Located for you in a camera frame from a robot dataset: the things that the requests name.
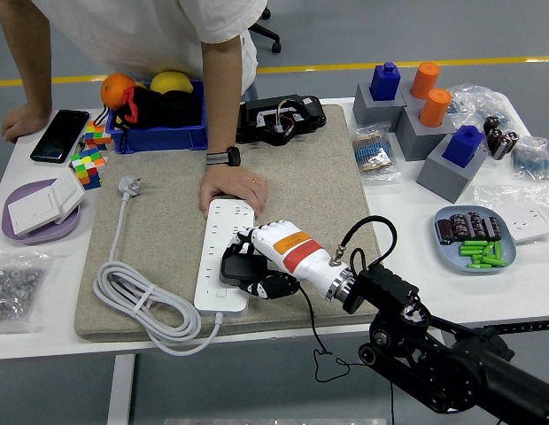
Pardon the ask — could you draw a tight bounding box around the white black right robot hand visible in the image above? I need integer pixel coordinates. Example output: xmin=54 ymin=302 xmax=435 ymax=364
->
xmin=220 ymin=220 xmax=350 ymax=301

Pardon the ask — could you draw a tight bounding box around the person's right hand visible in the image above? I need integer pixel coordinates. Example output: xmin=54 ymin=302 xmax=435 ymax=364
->
xmin=2 ymin=104 xmax=52 ymax=144

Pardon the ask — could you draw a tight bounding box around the person's left hand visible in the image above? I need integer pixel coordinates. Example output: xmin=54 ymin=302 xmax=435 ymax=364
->
xmin=198 ymin=163 xmax=270 ymax=219

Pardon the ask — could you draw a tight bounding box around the white power strip with cable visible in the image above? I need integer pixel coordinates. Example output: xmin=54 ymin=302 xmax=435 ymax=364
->
xmin=92 ymin=175 xmax=257 ymax=357

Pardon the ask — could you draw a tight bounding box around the black plug with cord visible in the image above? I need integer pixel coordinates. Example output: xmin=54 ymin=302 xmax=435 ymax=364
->
xmin=220 ymin=254 xmax=395 ymax=425

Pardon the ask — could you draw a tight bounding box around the black wristwatch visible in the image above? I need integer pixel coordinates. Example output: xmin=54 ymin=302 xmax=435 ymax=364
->
xmin=205 ymin=145 xmax=243 ymax=168

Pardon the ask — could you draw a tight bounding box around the black smartphone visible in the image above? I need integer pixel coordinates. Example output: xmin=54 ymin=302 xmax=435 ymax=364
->
xmin=29 ymin=109 xmax=91 ymax=164

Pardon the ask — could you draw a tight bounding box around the grey-brown mat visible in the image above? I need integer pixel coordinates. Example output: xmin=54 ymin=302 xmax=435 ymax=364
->
xmin=73 ymin=104 xmax=393 ymax=343

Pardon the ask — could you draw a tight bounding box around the colourful puzzle cube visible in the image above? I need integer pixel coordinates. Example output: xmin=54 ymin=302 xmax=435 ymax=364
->
xmin=69 ymin=147 xmax=106 ymax=191
xmin=84 ymin=120 xmax=112 ymax=151

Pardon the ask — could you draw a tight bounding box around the blue plastic bin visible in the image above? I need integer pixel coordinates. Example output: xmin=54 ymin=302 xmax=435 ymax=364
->
xmin=106 ymin=81 xmax=211 ymax=155

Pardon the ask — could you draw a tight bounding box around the orange fruit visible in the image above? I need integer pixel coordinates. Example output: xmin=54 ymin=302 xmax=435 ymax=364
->
xmin=100 ymin=73 xmax=137 ymax=111

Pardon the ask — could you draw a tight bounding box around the yellow lemon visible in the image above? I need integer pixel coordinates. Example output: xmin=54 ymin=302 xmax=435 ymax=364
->
xmin=149 ymin=70 xmax=195 ymax=95

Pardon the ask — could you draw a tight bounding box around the purple plate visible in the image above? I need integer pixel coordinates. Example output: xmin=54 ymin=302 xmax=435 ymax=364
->
xmin=2 ymin=179 xmax=83 ymax=246

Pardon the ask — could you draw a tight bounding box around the blue-grey plate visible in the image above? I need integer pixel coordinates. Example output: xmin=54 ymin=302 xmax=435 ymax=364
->
xmin=434 ymin=205 xmax=518 ymax=276

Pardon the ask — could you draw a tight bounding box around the black office chair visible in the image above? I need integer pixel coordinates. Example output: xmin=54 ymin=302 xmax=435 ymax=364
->
xmin=247 ymin=2 xmax=283 ymax=55

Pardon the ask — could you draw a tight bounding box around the grey block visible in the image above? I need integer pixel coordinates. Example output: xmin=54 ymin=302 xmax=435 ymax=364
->
xmin=394 ymin=105 xmax=458 ymax=163
xmin=400 ymin=81 xmax=435 ymax=110
xmin=416 ymin=132 xmax=489 ymax=205
xmin=352 ymin=82 xmax=408 ymax=133

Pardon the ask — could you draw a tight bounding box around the clear bag of metal nuts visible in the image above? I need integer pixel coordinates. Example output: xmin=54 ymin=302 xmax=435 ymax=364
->
xmin=0 ymin=250 xmax=52 ymax=334

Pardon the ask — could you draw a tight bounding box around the blue square peg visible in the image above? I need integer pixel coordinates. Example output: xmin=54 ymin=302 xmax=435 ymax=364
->
xmin=441 ymin=125 xmax=485 ymax=169
xmin=369 ymin=61 xmax=402 ymax=102

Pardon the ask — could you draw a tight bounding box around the clear plastic bag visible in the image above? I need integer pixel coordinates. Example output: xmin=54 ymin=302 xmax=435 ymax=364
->
xmin=472 ymin=182 xmax=549 ymax=247

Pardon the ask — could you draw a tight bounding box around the orange cylinder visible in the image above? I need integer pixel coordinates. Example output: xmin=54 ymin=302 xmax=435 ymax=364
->
xmin=409 ymin=61 xmax=442 ymax=101
xmin=419 ymin=88 xmax=454 ymax=128

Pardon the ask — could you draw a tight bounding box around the white table leg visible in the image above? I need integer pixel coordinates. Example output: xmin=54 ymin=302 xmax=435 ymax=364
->
xmin=106 ymin=353 xmax=136 ymax=425

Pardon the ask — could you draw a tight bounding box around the black table control panel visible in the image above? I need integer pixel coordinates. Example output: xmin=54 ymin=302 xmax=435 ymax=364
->
xmin=499 ymin=319 xmax=549 ymax=334

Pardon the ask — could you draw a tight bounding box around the clear bag of components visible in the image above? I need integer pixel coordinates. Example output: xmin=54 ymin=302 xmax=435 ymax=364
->
xmin=446 ymin=83 xmax=522 ymax=134

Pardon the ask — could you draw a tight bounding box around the clear bag of blue resistors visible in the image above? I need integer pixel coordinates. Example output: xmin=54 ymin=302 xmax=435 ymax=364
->
xmin=511 ymin=135 xmax=549 ymax=182

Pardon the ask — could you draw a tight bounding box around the white wall switch panel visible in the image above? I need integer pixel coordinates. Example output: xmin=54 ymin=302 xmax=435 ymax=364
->
xmin=50 ymin=167 xmax=88 ymax=225
xmin=7 ymin=185 xmax=63 ymax=236

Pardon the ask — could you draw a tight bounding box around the black red drawstring pouch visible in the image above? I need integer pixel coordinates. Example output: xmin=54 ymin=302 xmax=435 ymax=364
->
xmin=97 ymin=85 xmax=204 ymax=151

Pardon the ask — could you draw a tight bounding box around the black electronic device with wires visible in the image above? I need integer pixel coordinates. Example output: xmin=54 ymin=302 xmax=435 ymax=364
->
xmin=235 ymin=94 xmax=328 ymax=146

